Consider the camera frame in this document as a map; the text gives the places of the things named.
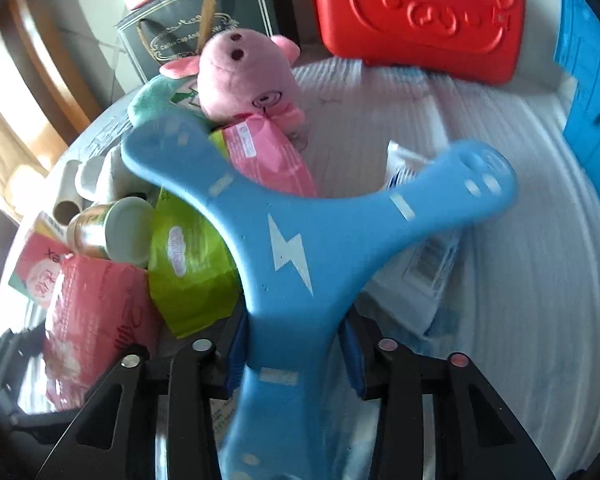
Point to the pink wipes pack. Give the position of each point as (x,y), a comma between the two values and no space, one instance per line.
(270,160)

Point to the pink pig plush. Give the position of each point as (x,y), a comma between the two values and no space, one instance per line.
(235,75)

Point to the blue boomerang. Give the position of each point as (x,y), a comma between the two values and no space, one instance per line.
(290,260)

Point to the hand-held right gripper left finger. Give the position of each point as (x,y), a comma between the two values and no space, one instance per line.
(236,360)

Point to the blue plastic crate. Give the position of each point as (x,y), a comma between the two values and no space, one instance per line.
(595,85)

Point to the red toy suitcase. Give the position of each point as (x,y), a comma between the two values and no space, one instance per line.
(420,10)

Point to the white paper roll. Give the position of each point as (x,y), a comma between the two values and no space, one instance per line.
(67,190)

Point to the can with white lid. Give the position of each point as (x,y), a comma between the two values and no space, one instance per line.
(115,232)

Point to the wooden headboard frame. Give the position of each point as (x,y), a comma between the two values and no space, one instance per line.
(45,75)

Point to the green wipes pack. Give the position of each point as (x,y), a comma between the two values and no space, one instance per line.
(190,270)

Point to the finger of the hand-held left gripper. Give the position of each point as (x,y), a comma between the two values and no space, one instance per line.
(10,370)

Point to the white medicine box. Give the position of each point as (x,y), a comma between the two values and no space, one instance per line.
(422,270)

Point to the black gift box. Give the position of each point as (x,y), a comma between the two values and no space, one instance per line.
(180,30)

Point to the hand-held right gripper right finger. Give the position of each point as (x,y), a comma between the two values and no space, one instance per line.
(354,357)

